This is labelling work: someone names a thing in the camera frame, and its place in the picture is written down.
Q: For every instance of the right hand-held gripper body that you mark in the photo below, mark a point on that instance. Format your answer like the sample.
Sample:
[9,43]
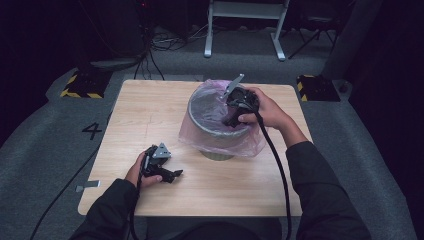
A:
[243,100]

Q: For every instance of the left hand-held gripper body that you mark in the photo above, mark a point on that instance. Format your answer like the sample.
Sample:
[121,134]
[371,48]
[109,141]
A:
[155,163]

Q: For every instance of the pink plastic bag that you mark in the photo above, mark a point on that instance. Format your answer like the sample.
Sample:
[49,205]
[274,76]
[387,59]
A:
[213,140]

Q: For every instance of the green round bin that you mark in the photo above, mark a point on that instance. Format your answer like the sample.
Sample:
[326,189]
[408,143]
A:
[216,156]

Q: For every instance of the person's left hand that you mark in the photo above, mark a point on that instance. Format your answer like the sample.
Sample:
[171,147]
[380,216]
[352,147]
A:
[135,175]

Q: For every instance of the person's right hand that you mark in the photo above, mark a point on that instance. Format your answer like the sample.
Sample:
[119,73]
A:
[273,116]

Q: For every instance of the grey tape strip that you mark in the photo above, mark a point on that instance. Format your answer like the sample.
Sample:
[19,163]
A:
[88,185]

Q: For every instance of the yellow black striped floor plate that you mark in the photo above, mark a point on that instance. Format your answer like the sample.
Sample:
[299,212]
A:
[318,88]
[85,85]

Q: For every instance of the white metal stand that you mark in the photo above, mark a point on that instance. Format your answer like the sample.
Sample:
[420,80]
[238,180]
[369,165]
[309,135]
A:
[245,10]

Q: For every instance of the black tripod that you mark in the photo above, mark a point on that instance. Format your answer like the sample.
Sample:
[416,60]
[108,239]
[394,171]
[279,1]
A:
[315,30]

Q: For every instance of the grey column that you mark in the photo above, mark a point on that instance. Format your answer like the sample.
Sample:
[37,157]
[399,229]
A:
[353,36]

